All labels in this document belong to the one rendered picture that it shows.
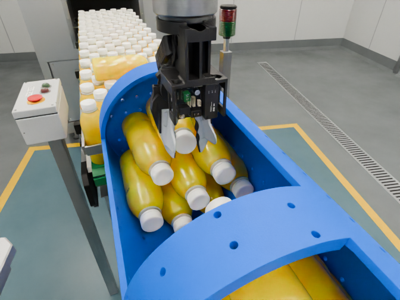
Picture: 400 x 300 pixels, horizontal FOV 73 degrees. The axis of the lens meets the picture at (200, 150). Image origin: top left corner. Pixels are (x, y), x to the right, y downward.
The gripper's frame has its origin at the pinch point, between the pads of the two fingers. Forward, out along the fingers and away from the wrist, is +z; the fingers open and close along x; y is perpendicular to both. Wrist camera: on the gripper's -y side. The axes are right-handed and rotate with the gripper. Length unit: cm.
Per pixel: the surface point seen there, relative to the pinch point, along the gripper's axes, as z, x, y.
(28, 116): 7.2, -30.3, -35.2
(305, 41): 101, 340, -372
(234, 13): -9, 37, -60
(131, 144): 4.0, -8.2, -9.4
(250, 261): -7.5, -3.1, 26.2
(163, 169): 3.8, -4.1, 0.3
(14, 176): 115, -92, -162
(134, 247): 12.1, -11.4, 7.7
